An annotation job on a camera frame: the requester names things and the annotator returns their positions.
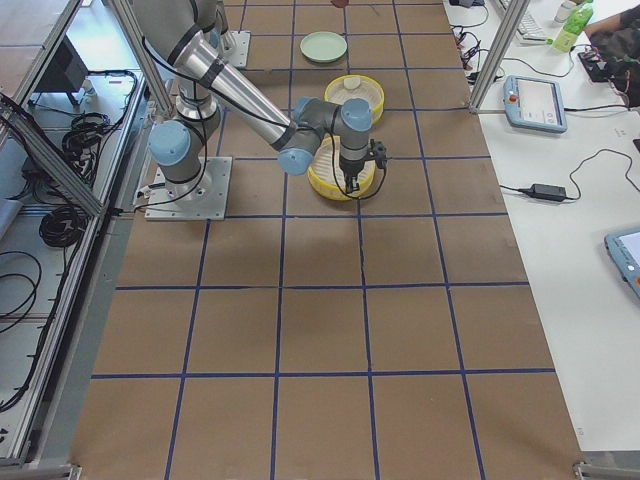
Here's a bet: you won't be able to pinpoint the teach pendant with screen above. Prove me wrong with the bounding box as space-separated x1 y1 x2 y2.
503 75 568 134

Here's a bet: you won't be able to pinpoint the person in dark clothes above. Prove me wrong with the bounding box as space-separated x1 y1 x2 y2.
585 6 639 108

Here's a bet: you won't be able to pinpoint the black power adapter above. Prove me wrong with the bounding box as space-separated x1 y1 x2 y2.
518 183 568 202

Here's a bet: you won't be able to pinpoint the white keyboard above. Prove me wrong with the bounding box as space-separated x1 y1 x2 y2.
516 11 548 44

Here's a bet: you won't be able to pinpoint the green drink bottle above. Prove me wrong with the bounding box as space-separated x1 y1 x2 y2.
552 1 593 53

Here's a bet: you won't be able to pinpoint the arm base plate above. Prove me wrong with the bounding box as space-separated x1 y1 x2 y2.
220 30 251 69
144 156 233 221

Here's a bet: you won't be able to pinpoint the coiled black cables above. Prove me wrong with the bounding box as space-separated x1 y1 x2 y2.
60 112 110 166

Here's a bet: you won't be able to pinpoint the aluminium frame post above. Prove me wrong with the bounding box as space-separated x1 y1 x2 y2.
468 0 529 114

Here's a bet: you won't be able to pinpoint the light green plate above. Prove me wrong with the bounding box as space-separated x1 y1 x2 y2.
300 31 348 64

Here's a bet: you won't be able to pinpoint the yellow bamboo steamer basket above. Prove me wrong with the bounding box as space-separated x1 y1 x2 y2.
307 136 376 201
324 74 385 123

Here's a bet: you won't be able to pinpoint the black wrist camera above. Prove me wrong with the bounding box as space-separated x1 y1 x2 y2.
369 139 388 170

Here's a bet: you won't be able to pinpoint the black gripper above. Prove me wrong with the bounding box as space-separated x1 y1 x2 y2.
342 160 362 192

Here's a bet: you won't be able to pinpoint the aluminium frame rail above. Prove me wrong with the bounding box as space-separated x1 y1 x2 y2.
1 93 105 217

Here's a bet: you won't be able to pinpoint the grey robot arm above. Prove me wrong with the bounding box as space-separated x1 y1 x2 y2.
132 1 387 198
190 0 236 56

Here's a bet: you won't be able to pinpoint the white steamed bun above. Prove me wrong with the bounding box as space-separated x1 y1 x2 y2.
343 75 361 91

